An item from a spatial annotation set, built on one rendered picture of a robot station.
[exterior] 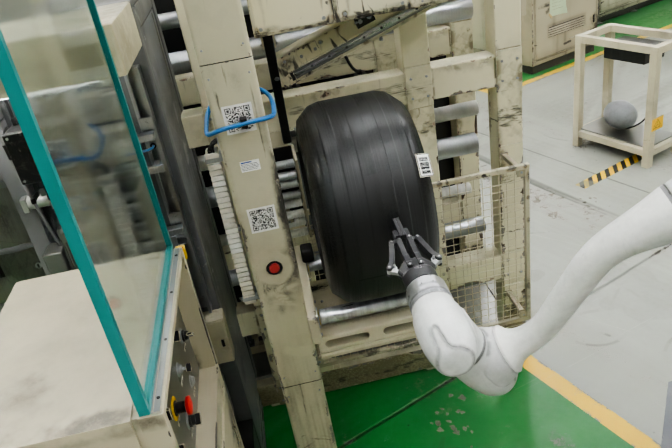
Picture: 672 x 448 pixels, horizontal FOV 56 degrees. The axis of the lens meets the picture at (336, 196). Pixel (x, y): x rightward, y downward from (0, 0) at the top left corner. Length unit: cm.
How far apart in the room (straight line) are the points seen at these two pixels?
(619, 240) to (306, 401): 124
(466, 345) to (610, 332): 198
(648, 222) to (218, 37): 99
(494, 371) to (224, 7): 98
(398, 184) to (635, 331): 186
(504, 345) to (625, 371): 168
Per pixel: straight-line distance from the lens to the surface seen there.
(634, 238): 118
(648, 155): 452
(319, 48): 197
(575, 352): 303
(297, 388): 207
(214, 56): 155
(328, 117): 163
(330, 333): 183
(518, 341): 134
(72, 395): 127
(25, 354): 143
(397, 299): 183
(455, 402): 280
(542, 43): 638
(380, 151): 155
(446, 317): 123
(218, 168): 165
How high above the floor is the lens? 202
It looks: 27 degrees down
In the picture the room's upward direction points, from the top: 10 degrees counter-clockwise
